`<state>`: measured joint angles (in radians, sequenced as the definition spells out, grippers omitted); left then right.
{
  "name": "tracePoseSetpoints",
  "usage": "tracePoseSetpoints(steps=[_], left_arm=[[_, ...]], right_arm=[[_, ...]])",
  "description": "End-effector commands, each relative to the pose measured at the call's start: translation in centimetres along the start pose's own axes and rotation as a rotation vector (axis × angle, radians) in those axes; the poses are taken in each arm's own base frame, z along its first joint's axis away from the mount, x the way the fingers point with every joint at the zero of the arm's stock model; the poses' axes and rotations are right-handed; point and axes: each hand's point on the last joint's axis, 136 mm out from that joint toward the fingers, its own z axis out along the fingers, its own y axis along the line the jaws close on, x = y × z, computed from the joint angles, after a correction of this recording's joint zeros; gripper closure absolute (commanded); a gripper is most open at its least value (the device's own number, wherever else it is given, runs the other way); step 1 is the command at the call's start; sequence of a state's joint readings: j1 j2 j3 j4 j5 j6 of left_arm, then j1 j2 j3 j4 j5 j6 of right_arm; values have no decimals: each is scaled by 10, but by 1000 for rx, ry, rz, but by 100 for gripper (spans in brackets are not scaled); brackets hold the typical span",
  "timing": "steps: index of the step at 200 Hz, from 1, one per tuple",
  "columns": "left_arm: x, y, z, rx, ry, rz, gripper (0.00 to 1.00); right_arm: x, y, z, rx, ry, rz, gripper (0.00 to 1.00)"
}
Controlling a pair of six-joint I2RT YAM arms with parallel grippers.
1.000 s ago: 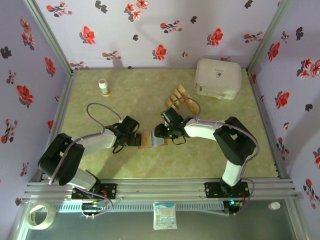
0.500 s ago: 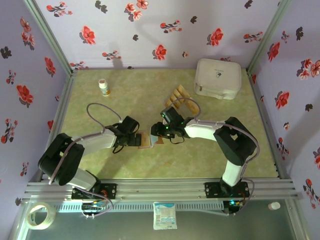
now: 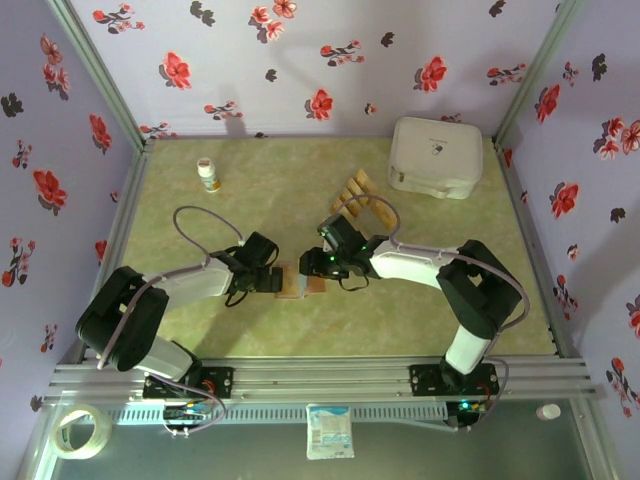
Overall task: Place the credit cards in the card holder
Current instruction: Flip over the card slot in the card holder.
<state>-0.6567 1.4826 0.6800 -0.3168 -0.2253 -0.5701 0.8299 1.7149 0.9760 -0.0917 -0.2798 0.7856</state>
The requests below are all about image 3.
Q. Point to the brown card holder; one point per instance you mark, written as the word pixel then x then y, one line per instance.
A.
pixel 290 282

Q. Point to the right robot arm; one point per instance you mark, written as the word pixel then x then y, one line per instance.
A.
pixel 480 295

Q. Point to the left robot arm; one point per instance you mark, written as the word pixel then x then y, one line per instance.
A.
pixel 120 315

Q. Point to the white pill bottle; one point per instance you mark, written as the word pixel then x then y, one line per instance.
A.
pixel 209 175

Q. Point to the white zippered pouch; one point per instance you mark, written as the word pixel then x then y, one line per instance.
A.
pixel 435 155

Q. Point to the white blue wipes packet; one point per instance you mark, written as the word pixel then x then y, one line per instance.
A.
pixel 330 430

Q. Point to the clear tape roll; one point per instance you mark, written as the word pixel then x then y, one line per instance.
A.
pixel 102 435

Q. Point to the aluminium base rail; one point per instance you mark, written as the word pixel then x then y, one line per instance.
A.
pixel 320 382

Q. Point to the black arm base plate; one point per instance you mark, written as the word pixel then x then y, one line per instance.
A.
pixel 422 380
pixel 222 382

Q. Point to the aluminium side rail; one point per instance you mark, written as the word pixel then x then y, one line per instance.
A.
pixel 516 200
pixel 131 190

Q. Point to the aluminium corner post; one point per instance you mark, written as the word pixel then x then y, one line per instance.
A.
pixel 102 75
pixel 537 70

